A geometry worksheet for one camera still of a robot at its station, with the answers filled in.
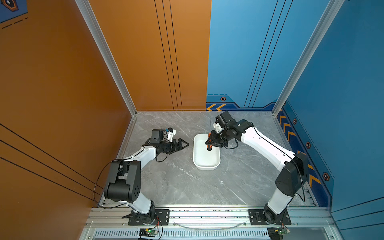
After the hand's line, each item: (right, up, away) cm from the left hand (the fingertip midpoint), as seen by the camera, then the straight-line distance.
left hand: (184, 145), depth 90 cm
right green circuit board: (+48, -38, -20) cm, 65 cm away
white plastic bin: (+12, -9, +2) cm, 15 cm away
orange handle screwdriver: (+15, +1, -12) cm, 19 cm away
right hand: (+13, +2, -9) cm, 16 cm away
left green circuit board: (-17, -40, -18) cm, 47 cm away
